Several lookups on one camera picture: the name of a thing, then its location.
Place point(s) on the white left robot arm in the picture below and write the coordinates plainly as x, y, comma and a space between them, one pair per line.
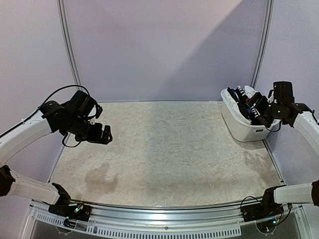
51, 117

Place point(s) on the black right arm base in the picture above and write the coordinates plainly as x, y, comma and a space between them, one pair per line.
264, 208

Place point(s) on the right aluminium frame post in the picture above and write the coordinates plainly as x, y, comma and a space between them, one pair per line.
263, 41

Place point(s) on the aluminium frame post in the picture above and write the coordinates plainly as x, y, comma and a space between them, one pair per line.
263, 41
67, 41

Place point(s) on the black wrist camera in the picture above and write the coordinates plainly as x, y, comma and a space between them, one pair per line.
283, 92
82, 102

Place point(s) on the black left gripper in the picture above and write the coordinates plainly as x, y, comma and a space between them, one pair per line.
96, 137

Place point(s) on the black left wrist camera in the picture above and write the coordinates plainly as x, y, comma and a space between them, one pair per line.
82, 102

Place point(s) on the dark patterned clothes pile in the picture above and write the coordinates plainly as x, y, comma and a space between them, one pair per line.
241, 100

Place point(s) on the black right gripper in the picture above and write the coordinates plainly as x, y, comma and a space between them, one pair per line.
260, 107

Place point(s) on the white plastic laundry basket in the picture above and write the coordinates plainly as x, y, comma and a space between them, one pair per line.
241, 128

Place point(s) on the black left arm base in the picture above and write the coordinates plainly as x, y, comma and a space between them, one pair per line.
65, 208

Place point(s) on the left aluminium frame post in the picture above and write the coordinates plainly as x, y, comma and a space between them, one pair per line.
67, 41

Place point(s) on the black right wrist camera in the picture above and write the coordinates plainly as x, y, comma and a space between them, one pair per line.
283, 92

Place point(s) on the aluminium front rail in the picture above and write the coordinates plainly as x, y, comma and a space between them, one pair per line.
225, 221

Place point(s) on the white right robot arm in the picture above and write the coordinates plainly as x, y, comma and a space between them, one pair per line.
295, 150

